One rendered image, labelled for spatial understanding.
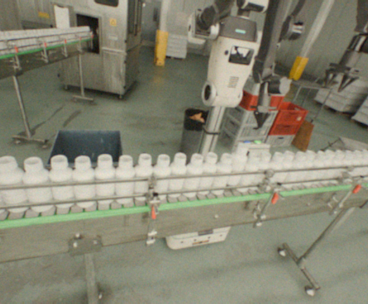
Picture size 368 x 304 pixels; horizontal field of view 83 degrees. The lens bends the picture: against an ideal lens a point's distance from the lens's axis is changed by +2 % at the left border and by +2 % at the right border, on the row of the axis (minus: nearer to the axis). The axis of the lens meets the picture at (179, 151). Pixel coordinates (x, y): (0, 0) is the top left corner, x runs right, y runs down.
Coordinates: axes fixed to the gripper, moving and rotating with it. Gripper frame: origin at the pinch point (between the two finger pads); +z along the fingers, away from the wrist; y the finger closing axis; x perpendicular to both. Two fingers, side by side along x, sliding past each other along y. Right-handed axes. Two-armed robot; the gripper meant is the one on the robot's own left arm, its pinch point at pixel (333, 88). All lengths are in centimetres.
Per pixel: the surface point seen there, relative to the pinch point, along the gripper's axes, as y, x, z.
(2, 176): -16, 118, 26
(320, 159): -16.5, 7.8, 25.9
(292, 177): -17.6, 19.7, 33.7
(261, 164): -16.1, 37.3, 27.1
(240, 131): 158, -88, 104
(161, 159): -14, 76, 25
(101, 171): -16, 95, 26
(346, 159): -16.3, -9.6, 26.8
